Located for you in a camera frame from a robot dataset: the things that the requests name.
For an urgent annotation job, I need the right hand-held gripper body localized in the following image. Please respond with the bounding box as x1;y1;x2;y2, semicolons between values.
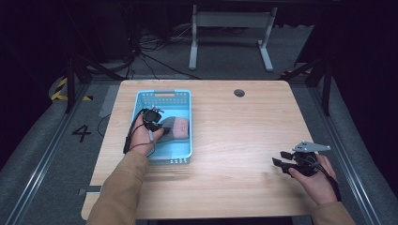
290;141;332;178

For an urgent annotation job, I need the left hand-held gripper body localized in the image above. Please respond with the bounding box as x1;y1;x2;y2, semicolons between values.
142;105;166;132

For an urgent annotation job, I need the light blue plastic basket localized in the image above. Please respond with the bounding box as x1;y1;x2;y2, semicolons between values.
130;89;193;166

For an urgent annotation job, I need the person's left hand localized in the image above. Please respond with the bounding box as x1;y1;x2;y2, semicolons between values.
129;112;165;158

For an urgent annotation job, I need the person's right hand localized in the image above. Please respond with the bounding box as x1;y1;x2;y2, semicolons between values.
287;154;339;206

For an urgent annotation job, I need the grey floor tape strip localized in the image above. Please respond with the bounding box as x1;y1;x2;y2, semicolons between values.
99;84;120;118

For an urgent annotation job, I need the black metal stand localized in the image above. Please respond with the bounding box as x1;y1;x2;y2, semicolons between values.
279;56;333;117
63;53;127;114

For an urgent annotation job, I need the yellow and black floor tape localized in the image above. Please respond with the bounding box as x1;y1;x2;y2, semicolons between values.
51;77;94;102

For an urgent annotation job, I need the left hand-held gripper black cable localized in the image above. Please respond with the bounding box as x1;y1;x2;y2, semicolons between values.
123;107;157;158

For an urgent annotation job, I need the hand-held gripper black cable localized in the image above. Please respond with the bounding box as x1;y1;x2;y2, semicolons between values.
123;107;157;158
306;155;343;203

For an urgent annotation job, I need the right hand-held gripper black cable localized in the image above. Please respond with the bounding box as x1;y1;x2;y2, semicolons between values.
306;155;343;203

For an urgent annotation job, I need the thin black floor cable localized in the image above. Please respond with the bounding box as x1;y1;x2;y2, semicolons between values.
97;113;112;138

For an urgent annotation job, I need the tangle of black floor cables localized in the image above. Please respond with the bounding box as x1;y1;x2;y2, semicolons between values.
124;22;202;81

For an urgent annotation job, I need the white metal desk frame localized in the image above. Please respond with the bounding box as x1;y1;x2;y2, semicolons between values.
188;4;279;72

